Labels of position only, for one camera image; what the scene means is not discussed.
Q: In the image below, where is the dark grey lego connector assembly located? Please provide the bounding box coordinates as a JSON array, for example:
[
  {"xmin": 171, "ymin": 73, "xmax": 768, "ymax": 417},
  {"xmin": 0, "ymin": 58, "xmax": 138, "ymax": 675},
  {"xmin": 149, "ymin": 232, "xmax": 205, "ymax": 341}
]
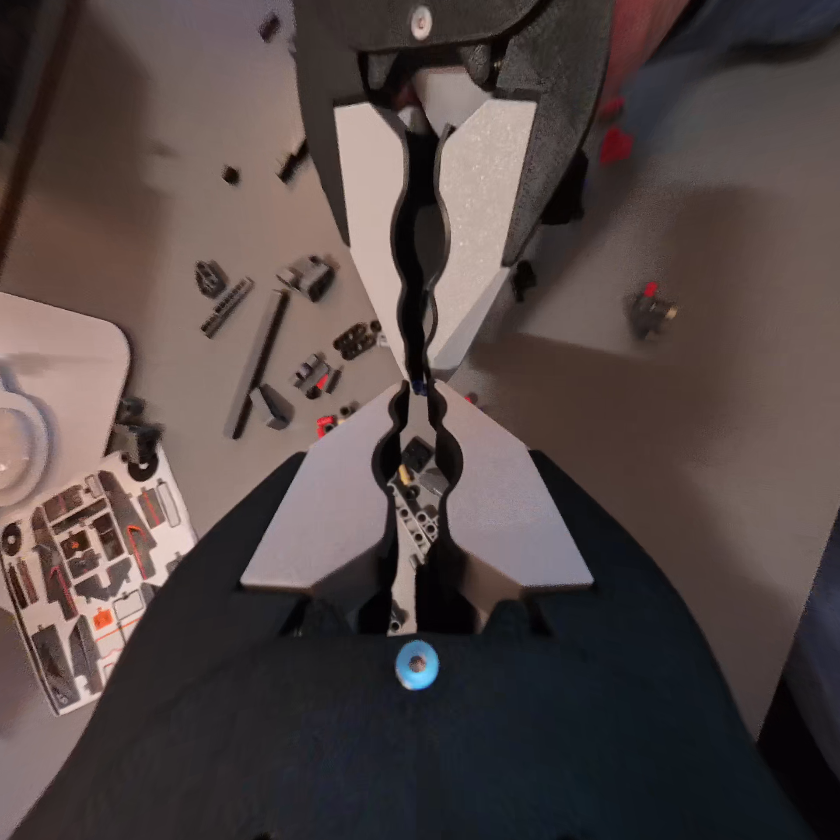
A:
[{"xmin": 105, "ymin": 395, "xmax": 164, "ymax": 483}]

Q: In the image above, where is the sticker sheet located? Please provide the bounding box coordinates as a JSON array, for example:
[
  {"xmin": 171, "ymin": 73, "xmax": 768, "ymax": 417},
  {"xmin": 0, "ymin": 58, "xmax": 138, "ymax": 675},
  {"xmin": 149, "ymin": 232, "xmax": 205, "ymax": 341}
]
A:
[{"xmin": 0, "ymin": 446, "xmax": 198, "ymax": 716}]

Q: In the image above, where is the long dark grey lego beam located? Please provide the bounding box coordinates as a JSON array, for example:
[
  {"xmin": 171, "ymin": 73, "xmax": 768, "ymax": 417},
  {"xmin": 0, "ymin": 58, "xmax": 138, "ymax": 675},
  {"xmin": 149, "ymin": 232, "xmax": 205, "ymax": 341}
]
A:
[{"xmin": 223, "ymin": 289, "xmax": 291, "ymax": 441}]

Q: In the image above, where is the white book stand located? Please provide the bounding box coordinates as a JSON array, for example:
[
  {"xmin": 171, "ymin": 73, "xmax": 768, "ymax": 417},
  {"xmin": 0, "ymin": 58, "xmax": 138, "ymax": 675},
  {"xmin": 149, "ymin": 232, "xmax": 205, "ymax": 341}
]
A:
[{"xmin": 0, "ymin": 292, "xmax": 132, "ymax": 509}]

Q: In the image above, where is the light grey lego beam frame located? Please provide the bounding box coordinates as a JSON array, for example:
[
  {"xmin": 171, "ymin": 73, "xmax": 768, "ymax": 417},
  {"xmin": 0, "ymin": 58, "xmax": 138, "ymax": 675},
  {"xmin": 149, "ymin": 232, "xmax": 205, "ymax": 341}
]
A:
[{"xmin": 386, "ymin": 482, "xmax": 439, "ymax": 634}]

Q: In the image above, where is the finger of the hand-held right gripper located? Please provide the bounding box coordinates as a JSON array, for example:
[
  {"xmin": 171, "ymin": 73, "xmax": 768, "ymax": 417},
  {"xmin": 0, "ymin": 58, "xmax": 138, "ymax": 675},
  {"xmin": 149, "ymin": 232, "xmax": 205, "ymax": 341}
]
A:
[
  {"xmin": 333, "ymin": 101, "xmax": 421, "ymax": 382},
  {"xmin": 420, "ymin": 98, "xmax": 540, "ymax": 385}
]

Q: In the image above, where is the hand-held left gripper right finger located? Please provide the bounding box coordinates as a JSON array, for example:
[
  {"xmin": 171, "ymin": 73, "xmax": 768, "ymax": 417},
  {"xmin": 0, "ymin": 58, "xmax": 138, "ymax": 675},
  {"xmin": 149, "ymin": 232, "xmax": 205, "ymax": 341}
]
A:
[{"xmin": 427, "ymin": 379, "xmax": 596, "ymax": 633}]

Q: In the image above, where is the red lego claw piece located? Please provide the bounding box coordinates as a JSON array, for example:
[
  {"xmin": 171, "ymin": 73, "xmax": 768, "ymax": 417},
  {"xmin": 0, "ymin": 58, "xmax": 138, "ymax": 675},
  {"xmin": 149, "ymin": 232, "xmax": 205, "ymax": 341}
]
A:
[{"xmin": 598, "ymin": 97, "xmax": 635, "ymax": 165}]

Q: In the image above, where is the dark grey lego block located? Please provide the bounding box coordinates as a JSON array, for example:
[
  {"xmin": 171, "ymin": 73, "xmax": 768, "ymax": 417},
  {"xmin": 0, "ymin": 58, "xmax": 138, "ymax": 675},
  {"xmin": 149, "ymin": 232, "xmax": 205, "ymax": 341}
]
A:
[{"xmin": 276, "ymin": 254, "xmax": 339, "ymax": 303}]

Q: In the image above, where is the dark grey lego piece red pin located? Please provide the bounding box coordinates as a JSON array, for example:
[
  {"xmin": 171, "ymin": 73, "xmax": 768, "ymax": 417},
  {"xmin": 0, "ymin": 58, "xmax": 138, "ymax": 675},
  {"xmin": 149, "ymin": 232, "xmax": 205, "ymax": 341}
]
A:
[{"xmin": 630, "ymin": 281, "xmax": 678, "ymax": 341}]

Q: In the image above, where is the dark grey lego wedge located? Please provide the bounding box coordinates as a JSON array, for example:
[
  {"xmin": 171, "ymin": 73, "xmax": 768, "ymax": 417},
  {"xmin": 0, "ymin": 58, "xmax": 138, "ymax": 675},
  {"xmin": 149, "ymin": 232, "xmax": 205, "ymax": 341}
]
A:
[{"xmin": 251, "ymin": 382, "xmax": 296, "ymax": 432}]

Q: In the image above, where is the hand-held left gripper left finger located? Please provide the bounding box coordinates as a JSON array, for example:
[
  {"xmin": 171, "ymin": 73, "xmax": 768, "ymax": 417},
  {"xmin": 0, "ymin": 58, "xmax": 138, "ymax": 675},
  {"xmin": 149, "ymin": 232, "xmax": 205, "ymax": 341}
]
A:
[{"xmin": 240, "ymin": 382, "xmax": 411, "ymax": 632}]

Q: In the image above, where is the person's right forearm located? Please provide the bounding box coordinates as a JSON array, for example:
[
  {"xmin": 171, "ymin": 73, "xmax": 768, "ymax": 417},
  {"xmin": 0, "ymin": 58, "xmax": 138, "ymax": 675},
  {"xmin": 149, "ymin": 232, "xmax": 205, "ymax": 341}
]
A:
[{"xmin": 656, "ymin": 0, "xmax": 840, "ymax": 73}]

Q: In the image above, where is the person's right hand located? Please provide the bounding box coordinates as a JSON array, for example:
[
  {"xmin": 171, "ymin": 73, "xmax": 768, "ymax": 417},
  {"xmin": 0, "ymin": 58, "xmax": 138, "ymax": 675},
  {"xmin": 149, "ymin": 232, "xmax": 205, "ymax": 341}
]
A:
[{"xmin": 600, "ymin": 0, "xmax": 693, "ymax": 99}]

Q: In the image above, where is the dark grey lego liftarm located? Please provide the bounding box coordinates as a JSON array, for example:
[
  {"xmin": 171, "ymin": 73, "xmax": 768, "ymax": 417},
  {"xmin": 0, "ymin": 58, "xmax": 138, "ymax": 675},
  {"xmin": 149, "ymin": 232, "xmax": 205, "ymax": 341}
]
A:
[{"xmin": 200, "ymin": 277, "xmax": 256, "ymax": 340}]

